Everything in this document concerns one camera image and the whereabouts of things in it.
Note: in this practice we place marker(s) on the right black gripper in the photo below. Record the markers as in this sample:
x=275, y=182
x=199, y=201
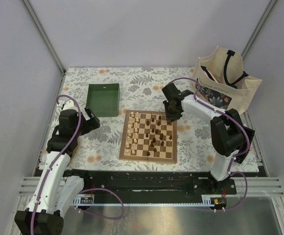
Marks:
x=169, y=116

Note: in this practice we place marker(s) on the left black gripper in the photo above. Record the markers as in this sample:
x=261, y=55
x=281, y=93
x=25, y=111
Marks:
x=90, y=124

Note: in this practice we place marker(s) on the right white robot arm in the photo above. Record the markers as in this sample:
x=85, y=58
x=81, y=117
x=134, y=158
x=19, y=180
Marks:
x=229, y=136

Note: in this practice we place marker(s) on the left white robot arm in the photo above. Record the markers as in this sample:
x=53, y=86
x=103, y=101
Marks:
x=44, y=214

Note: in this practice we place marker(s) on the wooden chess board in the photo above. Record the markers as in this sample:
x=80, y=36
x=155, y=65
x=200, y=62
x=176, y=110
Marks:
x=142, y=135

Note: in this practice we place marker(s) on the green rectangular tray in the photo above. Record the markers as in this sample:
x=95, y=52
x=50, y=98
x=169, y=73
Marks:
x=103, y=100

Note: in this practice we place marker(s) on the beige floral tote bag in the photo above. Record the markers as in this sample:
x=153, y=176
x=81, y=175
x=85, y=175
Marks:
x=223, y=81

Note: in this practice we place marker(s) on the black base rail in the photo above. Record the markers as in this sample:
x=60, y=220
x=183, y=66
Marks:
x=143, y=187

